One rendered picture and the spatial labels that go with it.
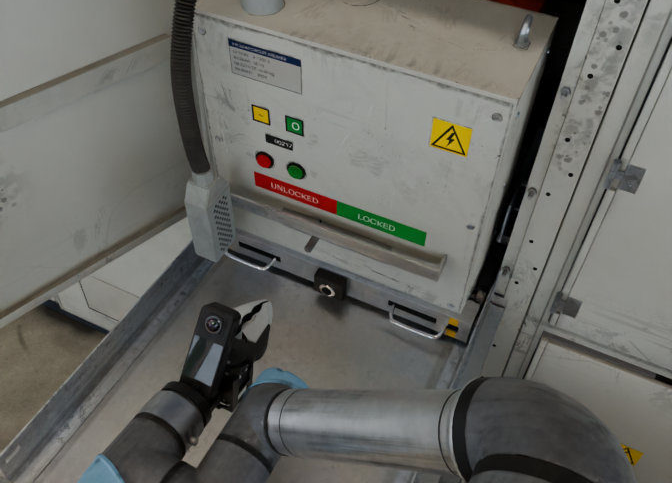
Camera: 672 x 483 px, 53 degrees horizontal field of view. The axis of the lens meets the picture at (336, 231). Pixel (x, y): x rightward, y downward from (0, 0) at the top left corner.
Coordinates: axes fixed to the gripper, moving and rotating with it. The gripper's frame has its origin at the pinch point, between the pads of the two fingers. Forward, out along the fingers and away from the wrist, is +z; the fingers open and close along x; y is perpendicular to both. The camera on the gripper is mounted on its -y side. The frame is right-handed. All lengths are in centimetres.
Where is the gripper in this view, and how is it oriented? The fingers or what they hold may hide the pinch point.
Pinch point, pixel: (263, 303)
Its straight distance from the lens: 97.2
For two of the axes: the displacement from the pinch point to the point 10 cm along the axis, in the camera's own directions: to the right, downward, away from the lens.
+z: 4.2, -5.0, 7.6
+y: -1.1, 8.0, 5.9
